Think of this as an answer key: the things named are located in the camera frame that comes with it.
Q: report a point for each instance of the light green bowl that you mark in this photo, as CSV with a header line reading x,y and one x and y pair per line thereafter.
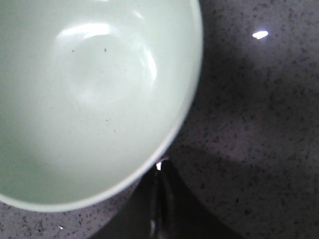
x,y
92,93

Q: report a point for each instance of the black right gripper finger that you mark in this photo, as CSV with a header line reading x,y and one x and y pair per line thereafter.
x,y
163,207

